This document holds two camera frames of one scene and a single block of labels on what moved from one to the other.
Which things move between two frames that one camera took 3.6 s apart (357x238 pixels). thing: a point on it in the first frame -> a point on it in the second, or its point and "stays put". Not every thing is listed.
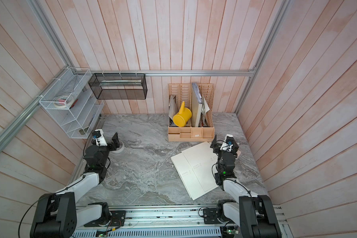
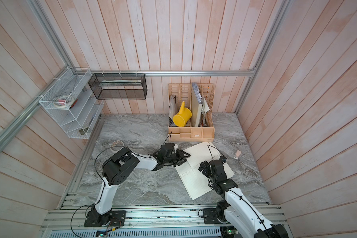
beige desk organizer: x=183 y=92 stays put
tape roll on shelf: x=63 y=101 stays put
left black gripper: x=115 y=140 -> x=181 y=154
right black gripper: x=215 y=145 -> x=207 y=169
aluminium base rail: x=171 y=221 stays put
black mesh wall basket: x=119 y=86 stays put
